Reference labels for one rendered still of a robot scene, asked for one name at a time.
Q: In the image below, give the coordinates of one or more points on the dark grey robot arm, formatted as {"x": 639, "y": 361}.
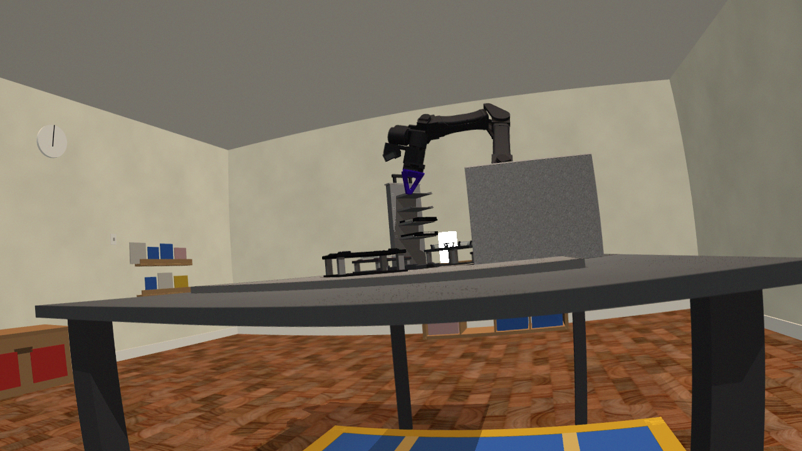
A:
{"x": 431, "y": 127}

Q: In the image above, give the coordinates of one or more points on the black microplate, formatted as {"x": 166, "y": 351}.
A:
{"x": 421, "y": 219}

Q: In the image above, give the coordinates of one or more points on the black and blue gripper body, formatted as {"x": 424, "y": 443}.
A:
{"x": 418, "y": 165}

